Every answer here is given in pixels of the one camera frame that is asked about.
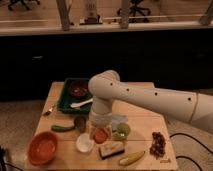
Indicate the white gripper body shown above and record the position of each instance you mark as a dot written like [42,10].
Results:
[100,122]

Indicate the orange red apple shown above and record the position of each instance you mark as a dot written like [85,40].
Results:
[100,136]

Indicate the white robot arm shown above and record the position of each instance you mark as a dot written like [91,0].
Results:
[193,108]

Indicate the small metal cup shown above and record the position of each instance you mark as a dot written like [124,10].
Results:
[80,123]

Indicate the white paper cup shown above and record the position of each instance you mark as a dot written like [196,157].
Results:
[84,144]

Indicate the blue grey cloth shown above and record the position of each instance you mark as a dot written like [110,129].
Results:
[117,119]

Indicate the white plastic spoon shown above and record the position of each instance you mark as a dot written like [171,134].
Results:
[79,104]

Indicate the green plastic tray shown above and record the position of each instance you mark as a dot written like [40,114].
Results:
[66,99]

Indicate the dark red bowl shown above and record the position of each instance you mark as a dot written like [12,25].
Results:
[78,89]

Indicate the green cucumber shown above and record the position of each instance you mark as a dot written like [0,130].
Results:
[57,128]

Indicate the yellow banana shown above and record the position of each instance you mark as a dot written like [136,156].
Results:
[131,158]

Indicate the orange plastic bowl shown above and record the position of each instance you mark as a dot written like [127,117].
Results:
[42,148]

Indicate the bunch of dark grapes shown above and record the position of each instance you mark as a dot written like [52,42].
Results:
[157,148]

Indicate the black office chair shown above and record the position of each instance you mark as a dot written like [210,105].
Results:
[13,2]
[137,13]

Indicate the black office chair left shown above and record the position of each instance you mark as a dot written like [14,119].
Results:
[13,2]

